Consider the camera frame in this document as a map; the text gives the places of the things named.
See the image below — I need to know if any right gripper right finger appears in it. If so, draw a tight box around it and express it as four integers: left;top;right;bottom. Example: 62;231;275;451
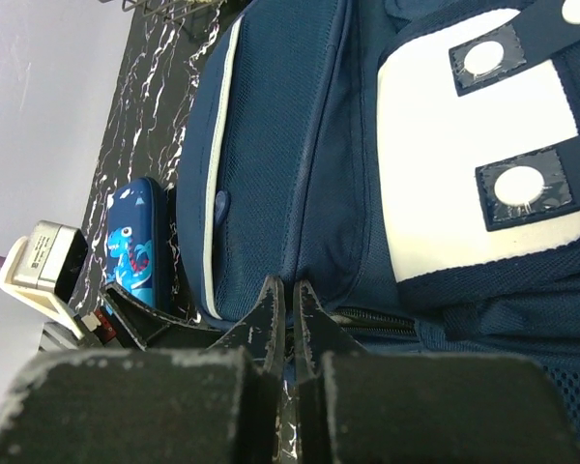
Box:
293;281;580;463

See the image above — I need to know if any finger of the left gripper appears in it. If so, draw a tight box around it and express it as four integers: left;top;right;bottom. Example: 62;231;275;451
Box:
100;283;222;351

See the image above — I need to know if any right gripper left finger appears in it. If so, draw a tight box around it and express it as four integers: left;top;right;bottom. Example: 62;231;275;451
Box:
0;276;285;463

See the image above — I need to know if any navy blue student backpack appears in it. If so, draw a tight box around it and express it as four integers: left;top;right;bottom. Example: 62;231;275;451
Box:
176;1;580;437

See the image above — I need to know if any blue dinosaur pencil case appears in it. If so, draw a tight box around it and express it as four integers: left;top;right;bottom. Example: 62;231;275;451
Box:
105;177;170;311

